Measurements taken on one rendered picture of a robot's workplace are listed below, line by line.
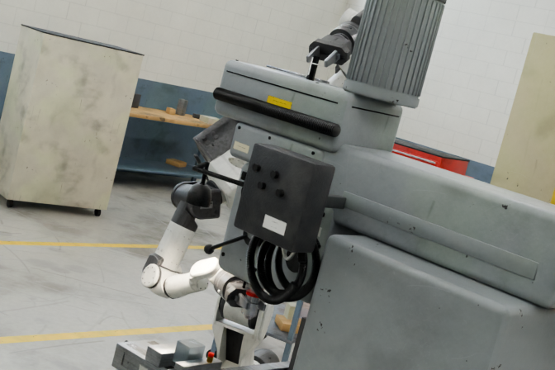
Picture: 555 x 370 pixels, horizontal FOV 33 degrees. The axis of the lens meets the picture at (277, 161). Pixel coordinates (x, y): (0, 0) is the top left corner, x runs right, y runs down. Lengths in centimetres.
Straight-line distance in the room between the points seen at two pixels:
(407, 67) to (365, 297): 60
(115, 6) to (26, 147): 331
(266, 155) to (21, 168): 658
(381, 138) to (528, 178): 172
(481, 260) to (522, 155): 206
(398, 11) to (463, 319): 79
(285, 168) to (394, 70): 41
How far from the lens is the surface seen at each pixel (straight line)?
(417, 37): 238
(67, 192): 891
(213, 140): 316
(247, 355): 355
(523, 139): 418
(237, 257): 261
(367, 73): 237
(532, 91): 419
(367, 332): 217
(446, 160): 786
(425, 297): 208
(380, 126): 249
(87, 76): 873
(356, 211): 233
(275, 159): 217
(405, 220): 225
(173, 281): 300
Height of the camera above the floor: 194
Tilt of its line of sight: 6 degrees down
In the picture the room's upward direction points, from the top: 14 degrees clockwise
